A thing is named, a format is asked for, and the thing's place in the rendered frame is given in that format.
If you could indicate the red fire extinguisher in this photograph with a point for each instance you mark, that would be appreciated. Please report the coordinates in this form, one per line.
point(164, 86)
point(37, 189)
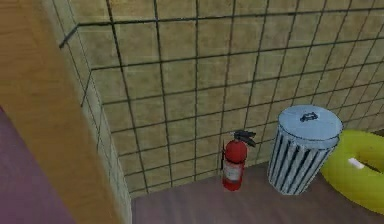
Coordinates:
point(235, 156)

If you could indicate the light blue ribbed bin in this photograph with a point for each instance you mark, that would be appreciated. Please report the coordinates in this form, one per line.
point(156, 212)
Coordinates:
point(301, 150)

